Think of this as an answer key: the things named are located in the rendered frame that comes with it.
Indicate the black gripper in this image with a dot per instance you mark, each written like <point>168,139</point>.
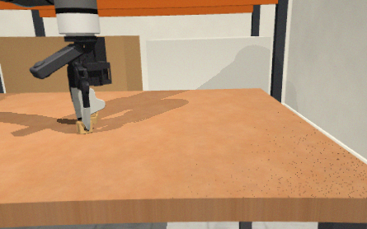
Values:
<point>93,58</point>

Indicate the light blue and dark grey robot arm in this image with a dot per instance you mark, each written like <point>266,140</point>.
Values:
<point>73,17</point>

